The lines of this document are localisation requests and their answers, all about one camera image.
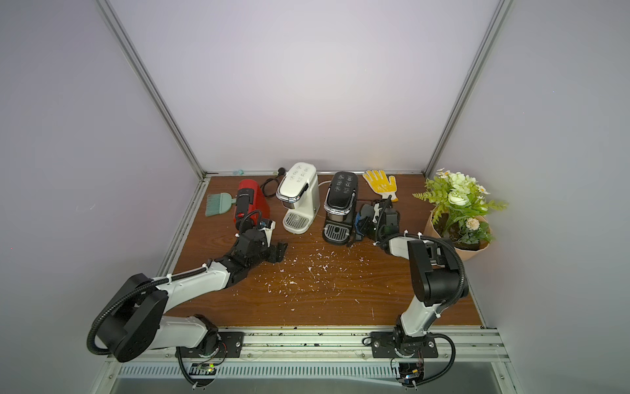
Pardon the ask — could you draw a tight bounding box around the red coffee machine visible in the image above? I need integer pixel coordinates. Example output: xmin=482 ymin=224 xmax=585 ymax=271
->
xmin=234 ymin=179 xmax=270 ymax=230

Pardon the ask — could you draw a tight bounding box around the black coffee machine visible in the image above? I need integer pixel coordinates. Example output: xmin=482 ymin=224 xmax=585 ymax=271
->
xmin=323 ymin=171 xmax=359 ymax=246

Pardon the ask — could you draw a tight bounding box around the white coffee machine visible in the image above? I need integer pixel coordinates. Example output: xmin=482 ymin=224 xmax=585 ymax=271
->
xmin=276 ymin=162 xmax=320 ymax=235

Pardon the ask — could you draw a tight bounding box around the grey blue microfiber cloth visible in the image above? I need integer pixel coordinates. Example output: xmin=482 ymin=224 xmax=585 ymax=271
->
xmin=354 ymin=204 xmax=378 ymax=241

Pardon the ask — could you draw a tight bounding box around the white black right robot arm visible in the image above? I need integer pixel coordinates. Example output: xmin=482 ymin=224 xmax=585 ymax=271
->
xmin=372 ymin=198 xmax=469 ymax=357

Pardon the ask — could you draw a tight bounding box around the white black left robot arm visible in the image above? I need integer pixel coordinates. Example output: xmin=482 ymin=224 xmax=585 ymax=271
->
xmin=86 ymin=210 xmax=287 ymax=363

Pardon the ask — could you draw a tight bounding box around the yellow work glove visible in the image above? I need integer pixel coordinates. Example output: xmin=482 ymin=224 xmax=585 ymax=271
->
xmin=363 ymin=170 xmax=398 ymax=202

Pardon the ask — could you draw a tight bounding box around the green hand brush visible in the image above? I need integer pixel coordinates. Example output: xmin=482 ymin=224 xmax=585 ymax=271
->
xmin=204 ymin=192 xmax=236 ymax=217

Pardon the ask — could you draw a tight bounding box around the potted artificial plant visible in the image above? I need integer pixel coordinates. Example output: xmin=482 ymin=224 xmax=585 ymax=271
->
xmin=413 ymin=168 xmax=508 ymax=261

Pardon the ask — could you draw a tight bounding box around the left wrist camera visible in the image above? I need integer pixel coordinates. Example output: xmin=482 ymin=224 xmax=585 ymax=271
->
xmin=259 ymin=218 xmax=276 ymax=246

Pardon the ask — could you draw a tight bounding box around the black power cord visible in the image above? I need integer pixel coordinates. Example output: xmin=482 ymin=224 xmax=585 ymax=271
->
xmin=259 ymin=166 xmax=287 ymax=200

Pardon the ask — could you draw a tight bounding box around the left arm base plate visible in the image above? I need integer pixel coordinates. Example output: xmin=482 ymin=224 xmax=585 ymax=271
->
xmin=179 ymin=331 xmax=244 ymax=360

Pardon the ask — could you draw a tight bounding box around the aluminium rail frame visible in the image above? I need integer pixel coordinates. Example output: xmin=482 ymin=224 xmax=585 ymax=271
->
xmin=90 ymin=326 xmax=523 ymax=393

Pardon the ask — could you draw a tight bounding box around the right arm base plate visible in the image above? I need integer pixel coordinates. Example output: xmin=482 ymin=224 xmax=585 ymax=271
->
xmin=364 ymin=331 xmax=438 ymax=359

